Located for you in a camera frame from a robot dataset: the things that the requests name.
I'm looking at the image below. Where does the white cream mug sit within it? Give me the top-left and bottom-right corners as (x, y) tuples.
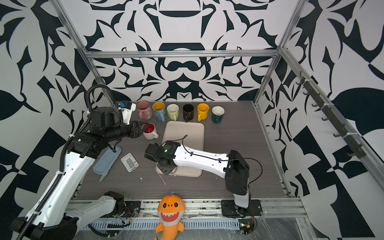
(143, 123), (159, 140)

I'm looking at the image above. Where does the aluminium frame rail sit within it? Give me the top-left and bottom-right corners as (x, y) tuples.
(85, 50), (278, 59)

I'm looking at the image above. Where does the black mug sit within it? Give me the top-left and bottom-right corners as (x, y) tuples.
(183, 104), (194, 123)

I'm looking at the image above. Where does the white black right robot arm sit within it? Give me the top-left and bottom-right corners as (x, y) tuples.
(144, 141), (250, 211)

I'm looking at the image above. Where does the blue butterfly mug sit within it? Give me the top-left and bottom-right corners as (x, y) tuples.
(153, 102), (167, 122)

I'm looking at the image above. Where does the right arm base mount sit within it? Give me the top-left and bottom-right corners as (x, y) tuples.
(221, 200), (263, 218)

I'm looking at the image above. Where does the dark green mug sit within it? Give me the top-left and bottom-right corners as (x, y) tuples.
(212, 106), (225, 124)

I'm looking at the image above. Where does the beige plastic tray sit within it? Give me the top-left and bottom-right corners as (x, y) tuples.
(162, 121), (205, 178)

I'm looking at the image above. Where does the orange shark plush toy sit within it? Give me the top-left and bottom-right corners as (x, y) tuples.
(156, 194), (186, 240)

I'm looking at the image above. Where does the pink ghost pattern mug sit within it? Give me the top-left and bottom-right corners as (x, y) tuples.
(137, 101), (153, 120)

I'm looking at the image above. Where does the wall hook rail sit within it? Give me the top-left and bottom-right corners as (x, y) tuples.
(296, 71), (367, 159)

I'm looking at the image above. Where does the light green mug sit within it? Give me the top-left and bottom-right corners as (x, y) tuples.
(167, 104), (179, 121)

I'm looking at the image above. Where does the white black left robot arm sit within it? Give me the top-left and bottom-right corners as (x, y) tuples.
(11, 85), (148, 240)

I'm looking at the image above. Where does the yellow mug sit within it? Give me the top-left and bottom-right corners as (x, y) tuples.
(197, 103), (210, 122)

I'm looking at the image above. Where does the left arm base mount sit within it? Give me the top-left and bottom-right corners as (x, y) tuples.
(119, 201), (142, 218)

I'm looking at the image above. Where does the blue grey oblong case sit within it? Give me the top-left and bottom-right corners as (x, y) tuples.
(93, 146), (122, 182)

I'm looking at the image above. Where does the white slotted cable duct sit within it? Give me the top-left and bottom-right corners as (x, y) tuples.
(91, 219), (240, 231)

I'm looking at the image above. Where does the left grey docking plate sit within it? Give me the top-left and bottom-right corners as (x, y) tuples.
(121, 153), (139, 173)

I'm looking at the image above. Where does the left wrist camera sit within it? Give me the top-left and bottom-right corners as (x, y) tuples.
(119, 101), (137, 125)

